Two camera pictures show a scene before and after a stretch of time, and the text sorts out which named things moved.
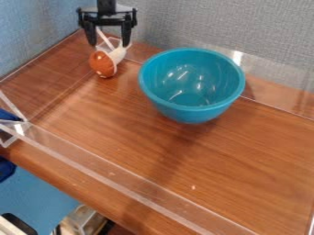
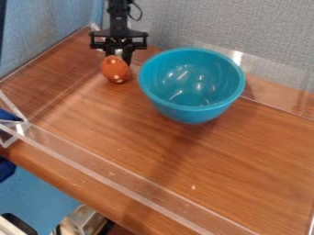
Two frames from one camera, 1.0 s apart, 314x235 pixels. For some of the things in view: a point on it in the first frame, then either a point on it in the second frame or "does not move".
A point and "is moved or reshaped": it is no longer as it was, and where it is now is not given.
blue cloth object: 7,165 does not move
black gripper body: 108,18 to 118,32
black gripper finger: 128,27 to 128,55
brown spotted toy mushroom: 104,61 is moved or reshaped
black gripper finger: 92,31 to 110,50
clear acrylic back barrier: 277,82 does not move
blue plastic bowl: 193,83 does not move
